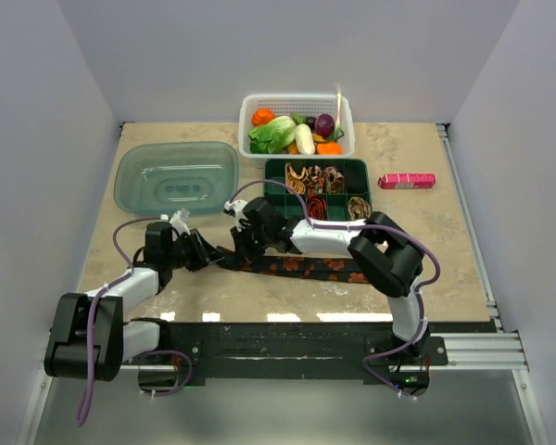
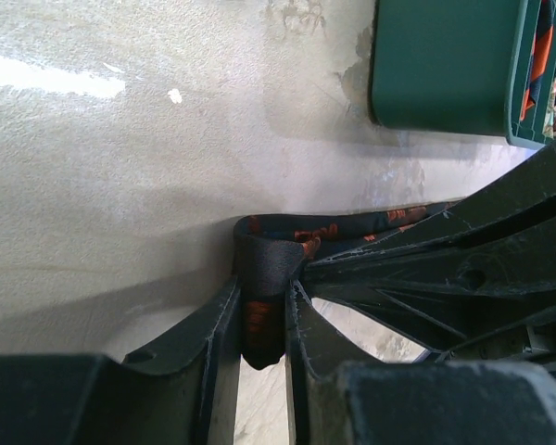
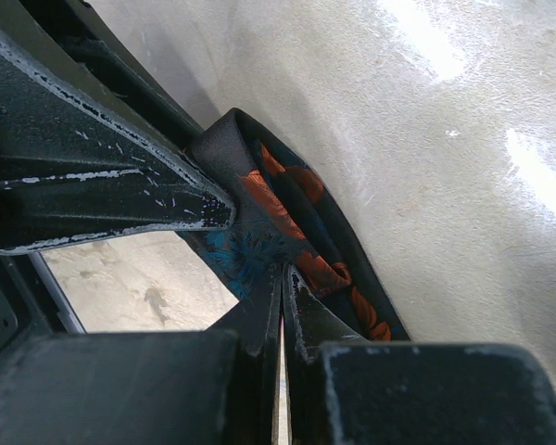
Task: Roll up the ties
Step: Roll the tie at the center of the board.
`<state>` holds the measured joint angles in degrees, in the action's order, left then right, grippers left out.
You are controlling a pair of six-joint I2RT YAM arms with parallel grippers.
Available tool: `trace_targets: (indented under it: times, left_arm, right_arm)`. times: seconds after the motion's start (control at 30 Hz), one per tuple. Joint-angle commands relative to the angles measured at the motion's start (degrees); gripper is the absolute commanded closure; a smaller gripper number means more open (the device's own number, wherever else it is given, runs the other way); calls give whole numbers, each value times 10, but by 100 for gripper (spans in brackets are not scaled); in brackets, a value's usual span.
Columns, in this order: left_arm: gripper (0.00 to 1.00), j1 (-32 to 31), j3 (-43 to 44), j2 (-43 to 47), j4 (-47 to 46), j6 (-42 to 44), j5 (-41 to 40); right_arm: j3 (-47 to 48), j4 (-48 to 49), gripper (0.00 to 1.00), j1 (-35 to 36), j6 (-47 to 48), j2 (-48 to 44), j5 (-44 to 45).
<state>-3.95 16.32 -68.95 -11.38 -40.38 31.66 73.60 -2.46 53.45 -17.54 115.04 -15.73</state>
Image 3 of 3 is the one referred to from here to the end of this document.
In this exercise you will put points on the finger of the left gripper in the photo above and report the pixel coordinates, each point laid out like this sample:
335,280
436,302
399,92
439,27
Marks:
79,31
77,164

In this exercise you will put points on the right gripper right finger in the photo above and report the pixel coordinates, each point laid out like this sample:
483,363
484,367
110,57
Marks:
344,389

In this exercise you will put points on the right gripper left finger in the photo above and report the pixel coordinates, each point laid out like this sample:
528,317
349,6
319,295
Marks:
216,386

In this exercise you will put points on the dark orange floral tie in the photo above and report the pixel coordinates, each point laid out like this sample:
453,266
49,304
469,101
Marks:
286,215

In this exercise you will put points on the aluminium frame rail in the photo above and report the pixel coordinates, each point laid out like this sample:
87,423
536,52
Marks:
65,313

